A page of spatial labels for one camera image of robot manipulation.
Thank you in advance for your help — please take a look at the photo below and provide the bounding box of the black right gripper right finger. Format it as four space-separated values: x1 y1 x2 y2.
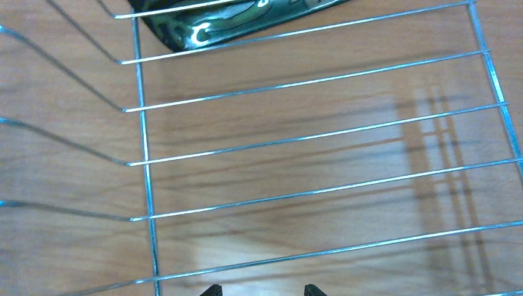
303 284 327 296

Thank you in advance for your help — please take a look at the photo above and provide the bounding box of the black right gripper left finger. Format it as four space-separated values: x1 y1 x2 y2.
200 284 223 296

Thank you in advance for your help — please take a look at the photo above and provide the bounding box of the wire metal dish rack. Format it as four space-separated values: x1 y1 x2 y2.
1 1 522 295

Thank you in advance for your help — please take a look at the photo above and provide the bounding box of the black floral square plate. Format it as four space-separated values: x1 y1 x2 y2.
129 1 341 52

